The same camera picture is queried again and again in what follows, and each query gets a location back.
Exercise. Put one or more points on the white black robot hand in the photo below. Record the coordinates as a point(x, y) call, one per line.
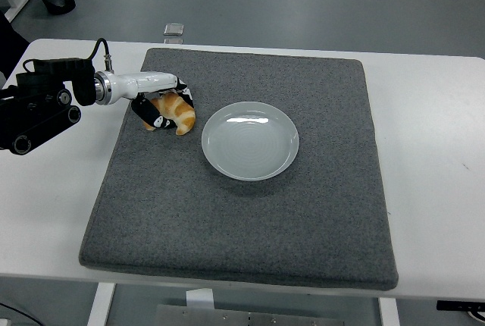
point(144, 82)

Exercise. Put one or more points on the golden croissant bread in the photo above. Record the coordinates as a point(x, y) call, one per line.
point(182, 117)

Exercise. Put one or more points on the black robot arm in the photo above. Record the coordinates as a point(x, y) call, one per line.
point(38, 113)

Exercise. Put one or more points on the small metal floor plate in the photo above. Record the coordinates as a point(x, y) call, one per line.
point(173, 41)

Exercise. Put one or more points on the light grey round plate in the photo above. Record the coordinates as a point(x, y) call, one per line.
point(250, 144)

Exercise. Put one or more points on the metal floor socket cover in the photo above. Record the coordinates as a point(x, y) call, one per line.
point(174, 29)

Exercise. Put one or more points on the person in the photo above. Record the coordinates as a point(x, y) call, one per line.
point(9, 45)

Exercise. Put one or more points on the grey felt mat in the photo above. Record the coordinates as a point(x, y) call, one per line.
point(227, 227)

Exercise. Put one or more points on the white table leg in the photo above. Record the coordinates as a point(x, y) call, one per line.
point(100, 305)
point(388, 312)

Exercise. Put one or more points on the black table control panel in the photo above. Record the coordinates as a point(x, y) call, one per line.
point(460, 305)

